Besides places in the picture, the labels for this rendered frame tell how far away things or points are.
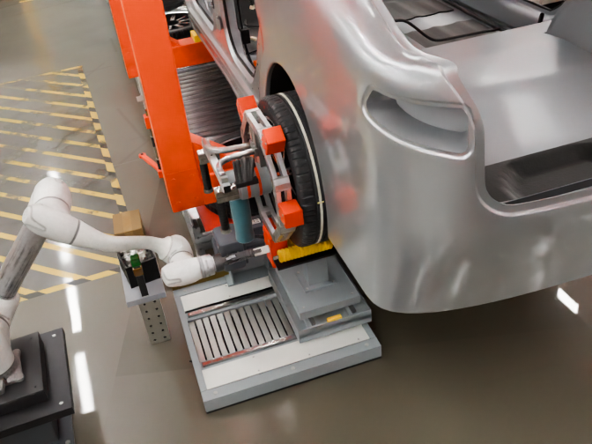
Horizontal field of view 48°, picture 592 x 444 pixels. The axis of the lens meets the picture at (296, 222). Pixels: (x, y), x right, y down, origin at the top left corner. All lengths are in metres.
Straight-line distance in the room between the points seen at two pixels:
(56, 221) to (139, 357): 1.07
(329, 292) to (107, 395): 1.12
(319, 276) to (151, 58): 1.24
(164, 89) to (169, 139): 0.24
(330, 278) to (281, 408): 0.66
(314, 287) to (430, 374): 0.66
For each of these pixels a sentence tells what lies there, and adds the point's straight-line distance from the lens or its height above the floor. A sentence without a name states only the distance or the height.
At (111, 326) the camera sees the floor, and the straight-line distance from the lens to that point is 3.60.
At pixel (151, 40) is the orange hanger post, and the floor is 1.38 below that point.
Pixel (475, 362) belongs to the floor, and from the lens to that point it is 3.16.
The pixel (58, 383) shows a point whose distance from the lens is 2.96.
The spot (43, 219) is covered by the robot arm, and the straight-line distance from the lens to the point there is 2.52.
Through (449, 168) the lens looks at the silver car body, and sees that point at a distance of 1.83.
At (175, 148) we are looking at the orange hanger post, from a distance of 3.18.
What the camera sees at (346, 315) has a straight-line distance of 3.15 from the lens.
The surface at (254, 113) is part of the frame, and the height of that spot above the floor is 1.11.
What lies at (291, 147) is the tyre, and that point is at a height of 1.08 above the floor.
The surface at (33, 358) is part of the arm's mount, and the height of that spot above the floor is 0.37.
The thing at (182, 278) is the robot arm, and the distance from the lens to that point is 2.70.
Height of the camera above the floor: 2.29
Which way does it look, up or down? 34 degrees down
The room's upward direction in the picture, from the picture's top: 7 degrees counter-clockwise
